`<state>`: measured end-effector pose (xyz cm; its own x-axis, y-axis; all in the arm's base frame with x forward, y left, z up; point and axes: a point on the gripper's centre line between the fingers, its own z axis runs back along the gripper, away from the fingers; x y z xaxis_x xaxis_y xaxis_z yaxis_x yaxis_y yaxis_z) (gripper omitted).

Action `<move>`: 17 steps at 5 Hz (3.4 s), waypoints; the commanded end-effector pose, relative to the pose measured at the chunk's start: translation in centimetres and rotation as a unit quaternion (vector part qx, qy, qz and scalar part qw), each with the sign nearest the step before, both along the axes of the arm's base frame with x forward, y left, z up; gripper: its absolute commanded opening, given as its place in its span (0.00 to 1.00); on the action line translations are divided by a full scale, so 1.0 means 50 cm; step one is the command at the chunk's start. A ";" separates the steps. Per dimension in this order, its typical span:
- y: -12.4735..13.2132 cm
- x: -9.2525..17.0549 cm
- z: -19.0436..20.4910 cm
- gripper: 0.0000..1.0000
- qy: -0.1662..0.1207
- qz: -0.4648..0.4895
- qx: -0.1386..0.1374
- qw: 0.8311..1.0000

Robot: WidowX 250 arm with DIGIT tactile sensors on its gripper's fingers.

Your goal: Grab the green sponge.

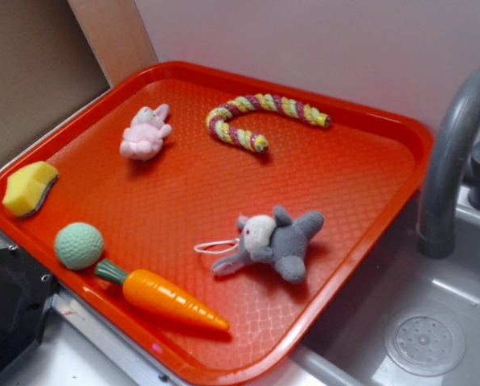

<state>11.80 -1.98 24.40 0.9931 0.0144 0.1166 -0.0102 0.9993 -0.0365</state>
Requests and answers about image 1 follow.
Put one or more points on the grey plush bunny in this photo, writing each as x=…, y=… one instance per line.
x=278, y=240

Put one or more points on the twisted rope candy cane toy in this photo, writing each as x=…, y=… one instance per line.
x=217, y=120

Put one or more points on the orange plastic toy carrot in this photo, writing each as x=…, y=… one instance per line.
x=153, y=293

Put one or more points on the brown cardboard panel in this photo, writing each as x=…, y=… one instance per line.
x=47, y=71

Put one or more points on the grey toy faucet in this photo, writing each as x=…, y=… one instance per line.
x=457, y=146

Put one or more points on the pink plush bunny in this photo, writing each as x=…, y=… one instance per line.
x=144, y=138

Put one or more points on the yellow sponge with grey pad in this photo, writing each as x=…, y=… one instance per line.
x=27, y=188

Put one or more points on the wooden board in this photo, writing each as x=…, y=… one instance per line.
x=117, y=36

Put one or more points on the green dimpled ball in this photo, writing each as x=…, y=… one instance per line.
x=78, y=246

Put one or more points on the grey plastic sink basin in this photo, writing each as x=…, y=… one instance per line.
x=401, y=318

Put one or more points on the orange plastic tray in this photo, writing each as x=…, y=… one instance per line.
x=359, y=173

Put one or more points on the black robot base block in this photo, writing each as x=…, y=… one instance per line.
x=26, y=291

